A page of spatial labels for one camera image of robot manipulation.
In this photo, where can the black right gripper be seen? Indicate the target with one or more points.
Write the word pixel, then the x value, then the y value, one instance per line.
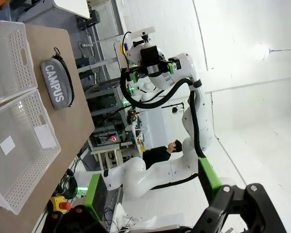
pixel 149 55

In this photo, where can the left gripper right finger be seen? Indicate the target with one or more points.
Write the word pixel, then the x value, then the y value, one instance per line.
pixel 209 179

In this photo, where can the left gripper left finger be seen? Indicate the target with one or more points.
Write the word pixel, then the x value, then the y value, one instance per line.
pixel 97 194

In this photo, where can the grey CAMPUS pencil case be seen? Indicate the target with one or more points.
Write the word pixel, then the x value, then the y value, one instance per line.
pixel 54 82

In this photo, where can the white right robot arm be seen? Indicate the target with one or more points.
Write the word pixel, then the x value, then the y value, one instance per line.
pixel 206 121

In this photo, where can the wooden board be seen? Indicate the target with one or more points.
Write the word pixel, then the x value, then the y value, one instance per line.
pixel 120 55

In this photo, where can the yellow emergency stop button box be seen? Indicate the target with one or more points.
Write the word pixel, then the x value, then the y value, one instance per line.
pixel 57 201

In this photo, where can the small light wooden table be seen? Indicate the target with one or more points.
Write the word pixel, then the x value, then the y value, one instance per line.
pixel 104 151

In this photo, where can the white workbench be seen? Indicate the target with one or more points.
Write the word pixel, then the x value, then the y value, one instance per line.
pixel 155 126

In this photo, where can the metal shelving rack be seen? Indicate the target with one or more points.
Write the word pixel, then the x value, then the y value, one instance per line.
pixel 104 97

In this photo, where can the person in black shirt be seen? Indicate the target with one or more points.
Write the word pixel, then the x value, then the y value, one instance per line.
pixel 157 155

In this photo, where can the white perforated basket with sticker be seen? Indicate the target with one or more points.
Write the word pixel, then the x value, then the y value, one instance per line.
pixel 26 170

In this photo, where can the white table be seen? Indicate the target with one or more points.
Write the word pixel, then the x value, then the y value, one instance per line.
pixel 72 7

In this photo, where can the white ceiling lamp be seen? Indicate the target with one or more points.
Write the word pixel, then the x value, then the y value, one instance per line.
pixel 262 51

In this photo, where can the white perforated plastic basket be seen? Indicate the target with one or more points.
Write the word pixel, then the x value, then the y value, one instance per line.
pixel 14 48

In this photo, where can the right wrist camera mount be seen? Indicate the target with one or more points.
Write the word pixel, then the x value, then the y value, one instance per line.
pixel 143 32

